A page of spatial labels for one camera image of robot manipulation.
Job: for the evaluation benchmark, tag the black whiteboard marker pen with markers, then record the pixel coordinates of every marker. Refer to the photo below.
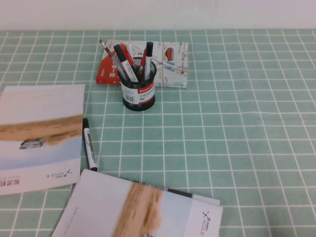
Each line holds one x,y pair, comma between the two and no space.
90,145

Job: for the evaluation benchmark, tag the black mesh pen holder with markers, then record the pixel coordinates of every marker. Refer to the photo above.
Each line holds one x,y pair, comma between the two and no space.
139,98

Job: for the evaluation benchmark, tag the slim red pen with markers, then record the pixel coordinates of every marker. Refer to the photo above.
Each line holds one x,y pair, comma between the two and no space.
143,58

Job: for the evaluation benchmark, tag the red gel pen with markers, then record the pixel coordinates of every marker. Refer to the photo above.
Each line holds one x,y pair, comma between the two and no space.
108,52

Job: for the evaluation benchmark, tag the street map booklet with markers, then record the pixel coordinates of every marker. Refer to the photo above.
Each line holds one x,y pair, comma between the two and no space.
172,66

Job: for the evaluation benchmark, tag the black capped whiteboard marker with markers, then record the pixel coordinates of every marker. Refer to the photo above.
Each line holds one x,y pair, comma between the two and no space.
123,61
148,53

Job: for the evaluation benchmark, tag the red paper pack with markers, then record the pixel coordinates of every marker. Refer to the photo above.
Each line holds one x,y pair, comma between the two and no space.
105,71

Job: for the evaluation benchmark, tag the red capped marker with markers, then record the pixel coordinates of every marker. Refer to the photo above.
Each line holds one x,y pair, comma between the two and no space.
126,51

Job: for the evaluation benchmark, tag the desert photo brochure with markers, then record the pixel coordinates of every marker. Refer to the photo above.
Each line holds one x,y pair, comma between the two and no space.
103,205

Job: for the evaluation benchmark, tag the desert brochure with red characters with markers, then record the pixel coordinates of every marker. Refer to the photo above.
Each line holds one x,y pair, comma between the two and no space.
37,111

